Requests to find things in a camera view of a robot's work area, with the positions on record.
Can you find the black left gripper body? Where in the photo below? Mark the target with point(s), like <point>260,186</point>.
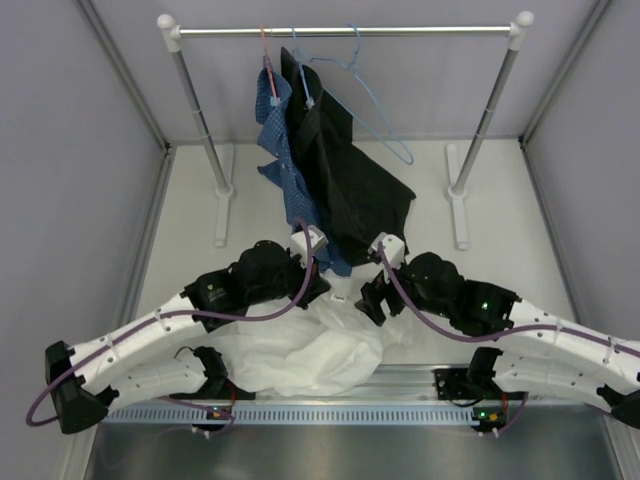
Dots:
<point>291,282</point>

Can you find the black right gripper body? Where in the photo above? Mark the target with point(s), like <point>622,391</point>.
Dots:
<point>410,287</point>

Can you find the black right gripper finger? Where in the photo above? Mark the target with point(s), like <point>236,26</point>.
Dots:
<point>394,301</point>
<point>370,304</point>

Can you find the white shirt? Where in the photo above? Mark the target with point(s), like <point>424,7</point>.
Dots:
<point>331,338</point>

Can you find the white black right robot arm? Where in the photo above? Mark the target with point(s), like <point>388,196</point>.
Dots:
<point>520,348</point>

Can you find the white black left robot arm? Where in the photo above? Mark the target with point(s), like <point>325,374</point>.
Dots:
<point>164,352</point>

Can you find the dark striped shirt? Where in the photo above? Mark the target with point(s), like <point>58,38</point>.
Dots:
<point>363,199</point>

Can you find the blue checkered shirt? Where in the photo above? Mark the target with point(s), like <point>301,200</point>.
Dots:
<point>274,111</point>

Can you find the light blue hanger under dark shirt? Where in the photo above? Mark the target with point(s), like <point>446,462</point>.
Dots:
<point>309,100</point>

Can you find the white clothes rack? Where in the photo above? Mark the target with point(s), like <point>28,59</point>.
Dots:
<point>458,168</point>

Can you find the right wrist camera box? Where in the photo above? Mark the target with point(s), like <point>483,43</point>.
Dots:
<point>394,249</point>

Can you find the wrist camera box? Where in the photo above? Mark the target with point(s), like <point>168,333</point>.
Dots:
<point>305,243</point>
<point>394,249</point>

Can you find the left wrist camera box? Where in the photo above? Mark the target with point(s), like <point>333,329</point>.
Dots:
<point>305,243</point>

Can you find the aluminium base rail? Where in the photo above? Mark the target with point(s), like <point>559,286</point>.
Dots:
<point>425,382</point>

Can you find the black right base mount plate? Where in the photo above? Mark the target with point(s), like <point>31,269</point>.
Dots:
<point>452,384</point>

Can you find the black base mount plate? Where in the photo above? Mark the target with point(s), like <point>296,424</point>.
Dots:
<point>452,384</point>
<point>238,393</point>

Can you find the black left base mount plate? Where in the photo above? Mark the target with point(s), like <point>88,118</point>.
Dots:
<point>238,393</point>

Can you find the white slotted cable duct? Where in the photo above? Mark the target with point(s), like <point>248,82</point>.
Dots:
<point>267,414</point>

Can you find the empty light blue wire hanger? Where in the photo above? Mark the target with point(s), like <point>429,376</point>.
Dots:
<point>391,142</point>

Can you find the grey aluminium frame profile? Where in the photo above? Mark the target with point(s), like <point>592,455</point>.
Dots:
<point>132,293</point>

